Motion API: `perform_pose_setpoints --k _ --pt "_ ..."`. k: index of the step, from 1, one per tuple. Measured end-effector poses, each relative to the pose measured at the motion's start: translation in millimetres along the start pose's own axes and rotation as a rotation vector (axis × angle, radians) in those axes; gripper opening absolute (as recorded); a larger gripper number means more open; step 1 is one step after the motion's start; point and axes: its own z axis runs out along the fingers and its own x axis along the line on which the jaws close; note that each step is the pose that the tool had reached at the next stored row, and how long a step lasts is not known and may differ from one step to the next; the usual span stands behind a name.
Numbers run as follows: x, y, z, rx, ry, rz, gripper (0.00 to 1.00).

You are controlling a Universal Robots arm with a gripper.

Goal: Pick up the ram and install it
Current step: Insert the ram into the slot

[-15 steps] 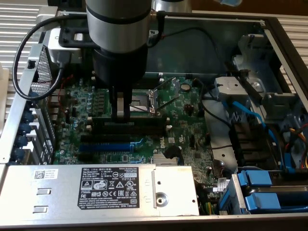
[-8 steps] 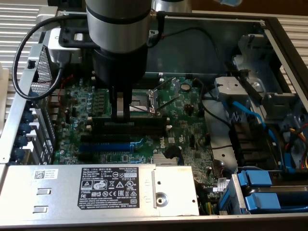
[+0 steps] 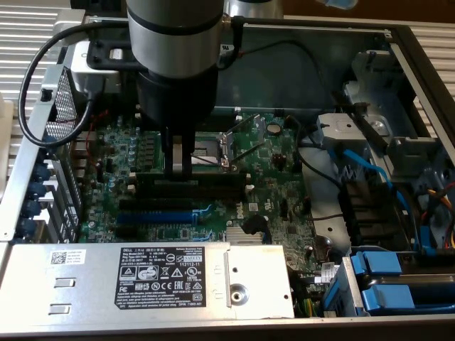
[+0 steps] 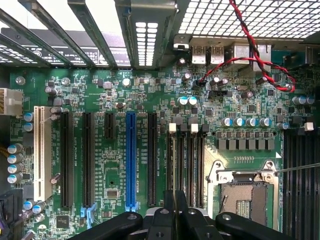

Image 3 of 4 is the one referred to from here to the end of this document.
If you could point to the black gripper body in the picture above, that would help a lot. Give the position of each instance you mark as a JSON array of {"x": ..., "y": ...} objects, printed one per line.
[{"x": 177, "y": 99}]

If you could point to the green RAM stick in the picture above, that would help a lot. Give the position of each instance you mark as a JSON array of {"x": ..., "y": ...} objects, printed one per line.
[{"x": 220, "y": 177}]

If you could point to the black RAM slot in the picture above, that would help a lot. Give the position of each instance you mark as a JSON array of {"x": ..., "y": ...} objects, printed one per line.
[
  {"x": 132, "y": 175},
  {"x": 227, "y": 124},
  {"x": 227, "y": 114},
  {"x": 213, "y": 193}
]

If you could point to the CPU socket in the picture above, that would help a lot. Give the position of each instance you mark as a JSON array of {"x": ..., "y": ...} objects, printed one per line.
[{"x": 213, "y": 156}]

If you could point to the long black expansion slot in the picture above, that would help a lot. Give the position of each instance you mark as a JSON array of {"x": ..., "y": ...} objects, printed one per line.
[{"x": 156, "y": 205}]

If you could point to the blue expansion slot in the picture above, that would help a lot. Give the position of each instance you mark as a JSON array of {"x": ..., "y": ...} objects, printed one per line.
[{"x": 156, "y": 216}]

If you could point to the white case sticker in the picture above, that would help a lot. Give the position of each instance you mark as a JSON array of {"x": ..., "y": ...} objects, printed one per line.
[{"x": 227, "y": 47}]

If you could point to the thin metal locking lever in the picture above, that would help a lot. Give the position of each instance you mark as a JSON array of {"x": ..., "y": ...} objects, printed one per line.
[{"x": 249, "y": 151}]

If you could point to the silver port block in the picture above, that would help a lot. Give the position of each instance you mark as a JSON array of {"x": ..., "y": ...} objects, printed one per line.
[{"x": 83, "y": 149}]

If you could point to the short black expansion slot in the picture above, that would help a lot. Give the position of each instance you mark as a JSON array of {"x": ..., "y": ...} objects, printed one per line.
[{"x": 126, "y": 231}]

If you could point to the round coin battery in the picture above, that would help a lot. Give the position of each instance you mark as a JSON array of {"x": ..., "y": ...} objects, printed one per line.
[{"x": 273, "y": 128}]

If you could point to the silver finned heat sink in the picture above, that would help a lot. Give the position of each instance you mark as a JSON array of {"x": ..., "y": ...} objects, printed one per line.
[{"x": 238, "y": 235}]

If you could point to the open metal PC case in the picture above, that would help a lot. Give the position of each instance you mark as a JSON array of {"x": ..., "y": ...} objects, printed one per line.
[{"x": 284, "y": 89}]

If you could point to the green motherboard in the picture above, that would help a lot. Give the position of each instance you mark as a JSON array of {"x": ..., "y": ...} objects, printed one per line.
[{"x": 277, "y": 170}]

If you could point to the blue slot latch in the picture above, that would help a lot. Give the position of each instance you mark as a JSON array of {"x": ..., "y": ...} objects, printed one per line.
[
  {"x": 41, "y": 172},
  {"x": 49, "y": 152},
  {"x": 30, "y": 208},
  {"x": 25, "y": 227},
  {"x": 35, "y": 190}
]

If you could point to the black power supply label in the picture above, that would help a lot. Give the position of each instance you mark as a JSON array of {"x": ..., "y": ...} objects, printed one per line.
[{"x": 160, "y": 277}]

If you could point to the black plastic case clip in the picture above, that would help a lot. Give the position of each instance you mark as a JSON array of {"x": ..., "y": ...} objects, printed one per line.
[{"x": 46, "y": 95}]

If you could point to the white QR code sticker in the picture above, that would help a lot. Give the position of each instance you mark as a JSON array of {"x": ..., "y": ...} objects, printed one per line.
[{"x": 67, "y": 257}]

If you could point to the silver power supply unit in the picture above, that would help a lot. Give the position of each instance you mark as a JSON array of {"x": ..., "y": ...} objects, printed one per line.
[{"x": 89, "y": 291}]

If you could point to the black ribbed fan housing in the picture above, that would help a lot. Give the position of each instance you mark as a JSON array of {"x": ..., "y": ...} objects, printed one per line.
[{"x": 373, "y": 213}]

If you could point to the silver and blue disk bay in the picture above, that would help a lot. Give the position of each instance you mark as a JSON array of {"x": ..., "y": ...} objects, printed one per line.
[{"x": 350, "y": 287}]

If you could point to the large silver disk bay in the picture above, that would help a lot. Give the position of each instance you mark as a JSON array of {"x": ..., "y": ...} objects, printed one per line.
[{"x": 409, "y": 152}]

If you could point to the blue disk caddy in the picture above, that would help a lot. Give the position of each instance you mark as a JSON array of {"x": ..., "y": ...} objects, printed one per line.
[
  {"x": 382, "y": 263},
  {"x": 387, "y": 298}
]

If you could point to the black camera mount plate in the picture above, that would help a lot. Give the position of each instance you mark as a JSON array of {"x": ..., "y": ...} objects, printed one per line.
[{"x": 96, "y": 53}]

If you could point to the grey metal bracket box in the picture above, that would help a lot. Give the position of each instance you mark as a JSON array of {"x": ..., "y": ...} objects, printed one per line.
[{"x": 341, "y": 128}]

